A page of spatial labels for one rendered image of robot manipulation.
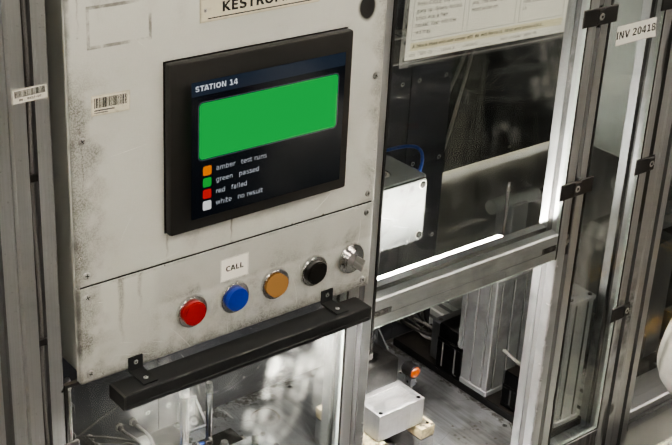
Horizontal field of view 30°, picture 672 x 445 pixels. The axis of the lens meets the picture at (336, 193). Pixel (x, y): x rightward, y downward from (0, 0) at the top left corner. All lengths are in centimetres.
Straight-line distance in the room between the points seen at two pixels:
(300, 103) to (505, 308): 86
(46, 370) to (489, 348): 99
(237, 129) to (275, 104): 5
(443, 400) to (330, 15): 100
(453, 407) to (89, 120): 113
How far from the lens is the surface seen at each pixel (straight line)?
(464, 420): 222
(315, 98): 144
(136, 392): 143
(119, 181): 135
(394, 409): 202
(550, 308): 199
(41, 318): 139
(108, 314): 141
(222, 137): 137
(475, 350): 224
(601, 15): 182
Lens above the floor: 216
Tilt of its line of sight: 24 degrees down
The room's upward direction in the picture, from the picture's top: 3 degrees clockwise
